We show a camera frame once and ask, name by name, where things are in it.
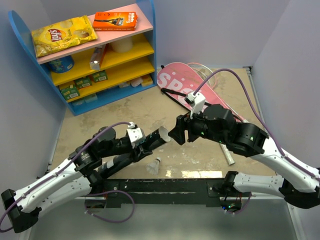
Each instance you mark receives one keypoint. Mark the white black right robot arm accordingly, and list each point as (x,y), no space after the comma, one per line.
(297,183)

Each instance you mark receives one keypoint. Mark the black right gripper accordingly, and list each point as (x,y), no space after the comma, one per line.
(184,122)

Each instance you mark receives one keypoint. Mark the pink badminton racket upper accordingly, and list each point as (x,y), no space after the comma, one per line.
(204,72)

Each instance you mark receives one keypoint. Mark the silver orange foil box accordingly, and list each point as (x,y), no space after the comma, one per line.
(97,57)

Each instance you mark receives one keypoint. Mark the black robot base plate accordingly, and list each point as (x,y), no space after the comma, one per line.
(211,192)

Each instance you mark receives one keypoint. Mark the green gum box left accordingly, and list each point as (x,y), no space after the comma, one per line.
(69,91)

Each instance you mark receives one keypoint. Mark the blue round snack can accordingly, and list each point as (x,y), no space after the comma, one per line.
(61,65)

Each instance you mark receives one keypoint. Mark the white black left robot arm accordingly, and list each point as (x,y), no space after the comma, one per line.
(80,174)

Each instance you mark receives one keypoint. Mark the black BOKA shuttlecock tube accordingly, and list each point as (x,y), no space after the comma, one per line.
(152,141)

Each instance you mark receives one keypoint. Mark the white shuttlecock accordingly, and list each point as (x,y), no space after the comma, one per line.
(153,167)

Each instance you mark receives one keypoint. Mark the pink badminton racket lower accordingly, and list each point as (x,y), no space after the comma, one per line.
(227,154)

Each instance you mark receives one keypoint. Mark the blue wooden shelf unit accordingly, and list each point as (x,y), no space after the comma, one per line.
(121,68)

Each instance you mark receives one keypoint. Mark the orange Gillette razor box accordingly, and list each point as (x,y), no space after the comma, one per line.
(115,21)

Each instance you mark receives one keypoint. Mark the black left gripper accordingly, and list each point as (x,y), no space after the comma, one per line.
(137,155)

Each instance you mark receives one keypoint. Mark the pink badminton racket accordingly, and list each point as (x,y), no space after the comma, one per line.
(204,72)
(227,154)

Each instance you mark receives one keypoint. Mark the pink SPORT racket bag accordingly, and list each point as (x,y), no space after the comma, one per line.
(177,79)

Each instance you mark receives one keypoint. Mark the green gum box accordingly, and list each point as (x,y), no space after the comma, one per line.
(99,76)
(69,91)
(83,82)

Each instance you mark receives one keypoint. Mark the white paper roll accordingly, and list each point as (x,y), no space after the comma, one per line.
(122,45)

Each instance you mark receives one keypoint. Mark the yellow Lays chips bag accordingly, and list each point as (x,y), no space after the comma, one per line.
(62,35)

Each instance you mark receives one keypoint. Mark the green gum box right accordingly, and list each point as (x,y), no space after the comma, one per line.
(99,76)

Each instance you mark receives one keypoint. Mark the green gum box middle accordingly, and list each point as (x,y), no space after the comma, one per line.
(83,82)

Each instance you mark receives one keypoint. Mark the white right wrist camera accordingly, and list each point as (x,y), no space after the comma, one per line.
(197,101)

